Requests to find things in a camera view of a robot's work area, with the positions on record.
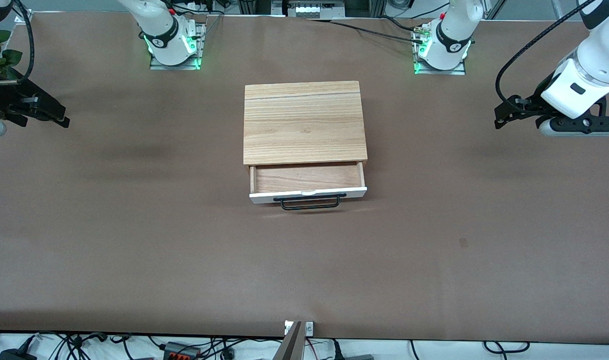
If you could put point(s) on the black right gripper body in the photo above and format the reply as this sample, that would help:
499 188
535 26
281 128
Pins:
0 97

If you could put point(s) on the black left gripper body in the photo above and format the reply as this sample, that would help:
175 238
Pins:
536 102

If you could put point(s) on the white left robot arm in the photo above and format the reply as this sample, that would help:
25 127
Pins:
584 75

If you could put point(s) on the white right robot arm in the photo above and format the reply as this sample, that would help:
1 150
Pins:
159 25

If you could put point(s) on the wooden drawer cabinet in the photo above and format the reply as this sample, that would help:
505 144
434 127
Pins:
304 125

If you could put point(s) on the white electrical module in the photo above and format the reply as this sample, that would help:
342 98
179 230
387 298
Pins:
314 9

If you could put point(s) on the black power adapter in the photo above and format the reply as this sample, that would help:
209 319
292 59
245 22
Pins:
14 356

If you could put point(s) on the brown table cover sheet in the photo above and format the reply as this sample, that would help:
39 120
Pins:
304 260

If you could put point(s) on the black box with orange connectors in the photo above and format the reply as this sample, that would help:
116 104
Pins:
177 350

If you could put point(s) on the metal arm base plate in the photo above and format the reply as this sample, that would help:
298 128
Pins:
157 66
459 71

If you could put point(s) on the metal corner bracket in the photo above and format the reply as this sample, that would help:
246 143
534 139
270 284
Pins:
23 16

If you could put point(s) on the small metal table bracket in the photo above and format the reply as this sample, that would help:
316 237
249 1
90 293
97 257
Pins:
309 328

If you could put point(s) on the grey camera stand pole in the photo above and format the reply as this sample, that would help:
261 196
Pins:
290 350

